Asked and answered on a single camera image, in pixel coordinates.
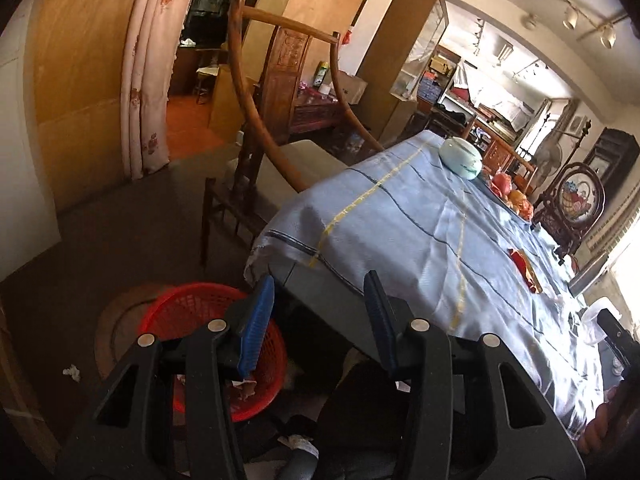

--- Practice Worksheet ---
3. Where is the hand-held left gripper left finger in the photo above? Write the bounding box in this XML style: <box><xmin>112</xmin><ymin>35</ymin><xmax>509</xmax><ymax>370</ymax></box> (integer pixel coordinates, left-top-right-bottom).
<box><xmin>52</xmin><ymin>274</ymin><xmax>278</xmax><ymax>480</ymax></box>

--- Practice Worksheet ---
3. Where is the round wooden board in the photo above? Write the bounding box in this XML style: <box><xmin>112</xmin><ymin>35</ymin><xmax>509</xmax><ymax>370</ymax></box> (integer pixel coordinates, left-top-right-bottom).
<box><xmin>95</xmin><ymin>282</ymin><xmax>176</xmax><ymax>386</ymax></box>

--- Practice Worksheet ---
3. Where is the crumpled white plastic bag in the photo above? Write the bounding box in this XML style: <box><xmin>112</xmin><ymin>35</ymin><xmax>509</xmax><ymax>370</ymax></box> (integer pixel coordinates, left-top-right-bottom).
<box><xmin>582</xmin><ymin>296</ymin><xmax>623</xmax><ymax>346</ymax></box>

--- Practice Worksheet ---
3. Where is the low dark wooden table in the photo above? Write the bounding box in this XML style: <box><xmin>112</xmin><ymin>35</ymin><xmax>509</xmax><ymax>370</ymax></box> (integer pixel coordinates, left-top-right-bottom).
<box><xmin>290</xmin><ymin>87</ymin><xmax>351</xmax><ymax>133</ymax></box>

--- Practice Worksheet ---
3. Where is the curved wooden armchair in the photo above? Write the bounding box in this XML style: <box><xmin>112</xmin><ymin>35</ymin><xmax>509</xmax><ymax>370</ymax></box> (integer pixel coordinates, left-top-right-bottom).
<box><xmin>200</xmin><ymin>0</ymin><xmax>386</xmax><ymax>268</ymax></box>

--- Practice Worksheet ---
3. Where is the red plastic basket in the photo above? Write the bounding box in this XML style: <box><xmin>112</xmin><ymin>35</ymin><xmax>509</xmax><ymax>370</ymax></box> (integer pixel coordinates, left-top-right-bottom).
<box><xmin>142</xmin><ymin>282</ymin><xmax>288</xmax><ymax>423</ymax></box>

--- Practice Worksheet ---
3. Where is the pink floral curtain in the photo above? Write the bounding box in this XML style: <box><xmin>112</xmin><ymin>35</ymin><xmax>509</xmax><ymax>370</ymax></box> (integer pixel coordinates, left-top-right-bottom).
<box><xmin>120</xmin><ymin>0</ymin><xmax>206</xmax><ymax>181</ymax></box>

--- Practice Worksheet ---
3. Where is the crumpled paper scrap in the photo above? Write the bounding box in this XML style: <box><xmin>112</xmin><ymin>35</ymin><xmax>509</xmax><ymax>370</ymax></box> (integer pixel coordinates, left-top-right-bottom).
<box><xmin>276</xmin><ymin>434</ymin><xmax>321</xmax><ymax>458</ymax></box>

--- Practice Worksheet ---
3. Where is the dark wooden clock case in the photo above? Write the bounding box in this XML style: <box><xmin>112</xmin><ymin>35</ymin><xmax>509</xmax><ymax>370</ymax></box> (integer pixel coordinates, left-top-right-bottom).
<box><xmin>582</xmin><ymin>127</ymin><xmax>640</xmax><ymax>196</ymax></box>

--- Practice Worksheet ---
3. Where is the standing electric fan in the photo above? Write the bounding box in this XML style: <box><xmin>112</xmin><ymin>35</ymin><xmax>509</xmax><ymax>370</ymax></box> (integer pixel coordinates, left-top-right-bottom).
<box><xmin>535</xmin><ymin>141</ymin><xmax>563</xmax><ymax>196</ymax></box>

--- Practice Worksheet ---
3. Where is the blue striped tablecloth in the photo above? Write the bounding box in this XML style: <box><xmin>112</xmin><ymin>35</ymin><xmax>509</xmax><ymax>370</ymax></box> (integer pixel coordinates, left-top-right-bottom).
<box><xmin>244</xmin><ymin>130</ymin><xmax>608</xmax><ymax>441</ymax></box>

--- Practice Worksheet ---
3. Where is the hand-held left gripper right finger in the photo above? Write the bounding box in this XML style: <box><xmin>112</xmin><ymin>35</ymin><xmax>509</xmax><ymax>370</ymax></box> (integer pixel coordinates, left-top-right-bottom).
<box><xmin>362</xmin><ymin>270</ymin><xmax>586</xmax><ymax>480</ymax></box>

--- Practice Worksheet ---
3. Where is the cluttered storage shelf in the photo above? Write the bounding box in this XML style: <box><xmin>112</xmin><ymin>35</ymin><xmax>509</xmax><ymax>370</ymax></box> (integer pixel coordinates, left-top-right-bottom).
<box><xmin>420</xmin><ymin>45</ymin><xmax>531</xmax><ymax>131</ymax></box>

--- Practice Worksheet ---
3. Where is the wooden chair with carved back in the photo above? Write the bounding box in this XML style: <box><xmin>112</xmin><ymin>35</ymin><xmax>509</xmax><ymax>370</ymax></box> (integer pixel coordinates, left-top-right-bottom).
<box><xmin>465</xmin><ymin>110</ymin><xmax>536</xmax><ymax>181</ymax></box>

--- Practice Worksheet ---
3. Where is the torn red brown carton piece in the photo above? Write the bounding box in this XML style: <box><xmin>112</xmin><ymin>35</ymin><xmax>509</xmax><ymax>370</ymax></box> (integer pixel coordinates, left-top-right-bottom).
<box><xmin>506</xmin><ymin>247</ymin><xmax>544</xmax><ymax>295</ymax></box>

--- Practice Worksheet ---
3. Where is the cardboard box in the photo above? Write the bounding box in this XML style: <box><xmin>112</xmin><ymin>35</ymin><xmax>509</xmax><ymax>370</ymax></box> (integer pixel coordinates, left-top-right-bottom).
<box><xmin>327</xmin><ymin>74</ymin><xmax>368</xmax><ymax>104</ymax></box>

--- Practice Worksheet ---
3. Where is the orange wrapped snack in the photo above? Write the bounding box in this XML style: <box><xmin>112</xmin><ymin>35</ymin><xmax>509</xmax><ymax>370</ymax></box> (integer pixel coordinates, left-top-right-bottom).
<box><xmin>507</xmin><ymin>189</ymin><xmax>532</xmax><ymax>218</ymax></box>

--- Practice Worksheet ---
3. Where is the wooden glass display cabinet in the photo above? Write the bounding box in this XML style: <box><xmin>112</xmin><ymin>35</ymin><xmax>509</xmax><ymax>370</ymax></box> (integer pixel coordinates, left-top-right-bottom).
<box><xmin>357</xmin><ymin>0</ymin><xmax>449</xmax><ymax>131</ymax></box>

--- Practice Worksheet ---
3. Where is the round framed decorative screen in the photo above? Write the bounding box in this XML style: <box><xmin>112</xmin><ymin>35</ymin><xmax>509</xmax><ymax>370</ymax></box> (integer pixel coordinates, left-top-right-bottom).
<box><xmin>532</xmin><ymin>160</ymin><xmax>606</xmax><ymax>261</ymax></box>

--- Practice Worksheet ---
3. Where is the wide wooden wardrobe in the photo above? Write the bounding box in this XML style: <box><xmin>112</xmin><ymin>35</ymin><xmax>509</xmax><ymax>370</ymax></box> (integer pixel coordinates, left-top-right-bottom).
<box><xmin>22</xmin><ymin>0</ymin><xmax>151</xmax><ymax>211</ymax></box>

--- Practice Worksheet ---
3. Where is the person's right hand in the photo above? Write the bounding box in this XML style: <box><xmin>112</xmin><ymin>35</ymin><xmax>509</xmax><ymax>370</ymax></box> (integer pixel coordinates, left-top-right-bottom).
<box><xmin>577</xmin><ymin>382</ymin><xmax>627</xmax><ymax>455</ymax></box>

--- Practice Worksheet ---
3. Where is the white green ceramic jar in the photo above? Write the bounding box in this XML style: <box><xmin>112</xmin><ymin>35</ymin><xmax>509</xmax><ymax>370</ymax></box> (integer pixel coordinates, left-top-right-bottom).
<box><xmin>440</xmin><ymin>137</ymin><xmax>483</xmax><ymax>181</ymax></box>

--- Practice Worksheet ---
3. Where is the blue oval plate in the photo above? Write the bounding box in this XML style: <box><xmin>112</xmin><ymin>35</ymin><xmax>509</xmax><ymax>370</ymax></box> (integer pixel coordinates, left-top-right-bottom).
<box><xmin>482</xmin><ymin>170</ymin><xmax>533</xmax><ymax>222</ymax></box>

